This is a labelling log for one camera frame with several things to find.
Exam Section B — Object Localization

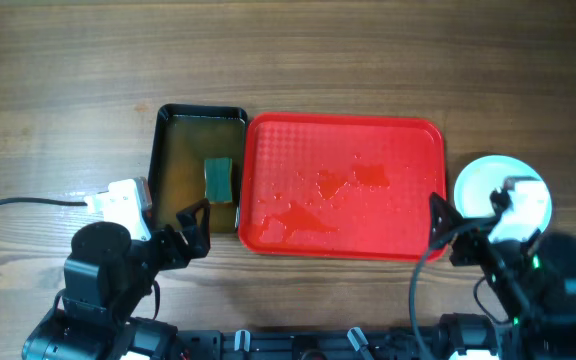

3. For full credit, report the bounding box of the white plate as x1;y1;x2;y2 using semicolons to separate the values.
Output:
453;155;553;232

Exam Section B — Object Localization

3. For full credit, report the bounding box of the green yellow sponge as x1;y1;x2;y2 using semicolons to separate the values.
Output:
204;157;233;204

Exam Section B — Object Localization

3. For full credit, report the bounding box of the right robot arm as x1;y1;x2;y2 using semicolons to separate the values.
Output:
419;191;576;359

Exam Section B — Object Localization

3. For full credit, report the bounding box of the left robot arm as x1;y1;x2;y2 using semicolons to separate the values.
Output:
21;199;211;359

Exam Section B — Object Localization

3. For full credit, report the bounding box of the red plastic tray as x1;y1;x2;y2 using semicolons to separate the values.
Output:
238;112;446;262

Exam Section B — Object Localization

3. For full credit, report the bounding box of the black water tub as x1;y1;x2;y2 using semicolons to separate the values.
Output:
147;104;248;233

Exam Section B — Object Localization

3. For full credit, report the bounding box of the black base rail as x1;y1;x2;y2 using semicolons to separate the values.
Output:
169;327;422;360

